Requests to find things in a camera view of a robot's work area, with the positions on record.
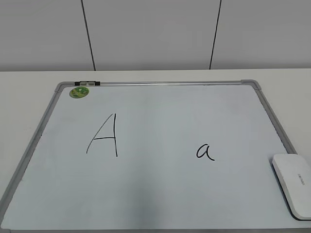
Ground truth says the green round magnet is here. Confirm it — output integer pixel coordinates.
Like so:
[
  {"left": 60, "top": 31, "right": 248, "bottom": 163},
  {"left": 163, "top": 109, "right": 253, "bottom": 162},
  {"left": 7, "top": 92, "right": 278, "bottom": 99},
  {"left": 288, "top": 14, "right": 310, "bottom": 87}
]
[{"left": 69, "top": 86, "right": 89, "bottom": 99}]

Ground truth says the black and silver board clip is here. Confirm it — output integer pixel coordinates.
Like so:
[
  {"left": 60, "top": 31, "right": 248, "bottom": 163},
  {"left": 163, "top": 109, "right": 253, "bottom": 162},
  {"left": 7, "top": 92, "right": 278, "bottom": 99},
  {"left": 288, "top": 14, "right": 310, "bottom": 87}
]
[{"left": 74, "top": 81, "right": 101, "bottom": 86}]

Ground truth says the white board with grey frame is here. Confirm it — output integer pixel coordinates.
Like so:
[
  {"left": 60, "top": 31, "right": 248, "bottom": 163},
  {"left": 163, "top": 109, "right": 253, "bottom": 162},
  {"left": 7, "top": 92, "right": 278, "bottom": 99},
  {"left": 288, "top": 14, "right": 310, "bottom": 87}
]
[{"left": 0, "top": 80, "right": 311, "bottom": 233}]

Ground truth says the white rectangular board eraser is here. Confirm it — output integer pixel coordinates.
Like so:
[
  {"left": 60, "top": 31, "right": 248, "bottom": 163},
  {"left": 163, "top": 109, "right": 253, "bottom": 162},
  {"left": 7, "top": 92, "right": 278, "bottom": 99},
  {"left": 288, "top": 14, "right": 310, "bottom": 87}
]
[{"left": 272, "top": 154, "right": 311, "bottom": 220}]

